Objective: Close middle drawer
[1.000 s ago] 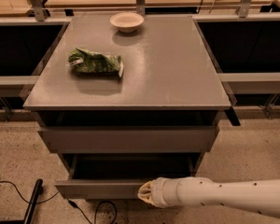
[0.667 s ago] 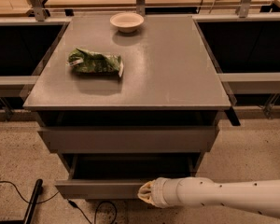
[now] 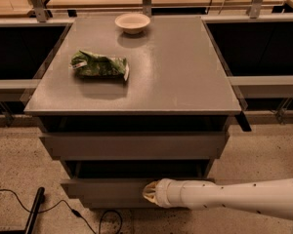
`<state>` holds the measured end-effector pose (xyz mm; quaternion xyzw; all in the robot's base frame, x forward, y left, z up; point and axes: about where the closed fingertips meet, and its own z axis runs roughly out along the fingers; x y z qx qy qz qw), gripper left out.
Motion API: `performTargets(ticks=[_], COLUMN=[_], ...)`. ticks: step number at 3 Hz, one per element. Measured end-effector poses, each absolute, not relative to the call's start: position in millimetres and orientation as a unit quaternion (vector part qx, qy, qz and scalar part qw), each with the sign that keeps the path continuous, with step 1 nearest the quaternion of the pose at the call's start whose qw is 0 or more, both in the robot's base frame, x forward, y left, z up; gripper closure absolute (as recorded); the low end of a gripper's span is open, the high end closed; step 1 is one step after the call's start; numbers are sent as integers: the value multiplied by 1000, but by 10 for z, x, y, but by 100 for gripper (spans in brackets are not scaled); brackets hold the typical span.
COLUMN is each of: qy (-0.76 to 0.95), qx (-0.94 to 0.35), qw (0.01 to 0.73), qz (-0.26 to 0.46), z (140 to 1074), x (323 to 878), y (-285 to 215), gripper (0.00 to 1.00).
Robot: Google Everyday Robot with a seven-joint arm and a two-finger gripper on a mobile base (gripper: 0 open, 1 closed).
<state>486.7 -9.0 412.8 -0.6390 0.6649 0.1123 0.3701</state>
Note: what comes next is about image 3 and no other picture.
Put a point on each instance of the metal rail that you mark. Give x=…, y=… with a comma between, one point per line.
x=263, y=86
x=17, y=90

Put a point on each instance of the grey top drawer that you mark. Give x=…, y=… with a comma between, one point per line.
x=134, y=146

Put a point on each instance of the right metal rail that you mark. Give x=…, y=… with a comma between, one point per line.
x=263, y=86

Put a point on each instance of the right metal post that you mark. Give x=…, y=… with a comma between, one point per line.
x=258, y=0

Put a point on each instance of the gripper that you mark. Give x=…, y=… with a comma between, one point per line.
x=163, y=193

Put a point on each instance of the white bowl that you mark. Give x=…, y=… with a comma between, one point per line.
x=132, y=23

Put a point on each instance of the grey drawer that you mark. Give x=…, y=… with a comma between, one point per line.
x=134, y=146
x=119, y=184

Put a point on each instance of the grey drawer cabinet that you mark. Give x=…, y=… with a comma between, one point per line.
x=176, y=83

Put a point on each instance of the left metal post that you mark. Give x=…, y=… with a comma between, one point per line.
x=39, y=10

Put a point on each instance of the black bar on floor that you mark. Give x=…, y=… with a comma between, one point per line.
x=39, y=198

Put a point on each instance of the left metal rail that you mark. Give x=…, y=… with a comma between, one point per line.
x=17, y=90

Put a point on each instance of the green snack bag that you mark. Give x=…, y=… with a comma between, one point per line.
x=87, y=64

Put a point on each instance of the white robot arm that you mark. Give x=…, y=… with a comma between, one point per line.
x=272, y=198

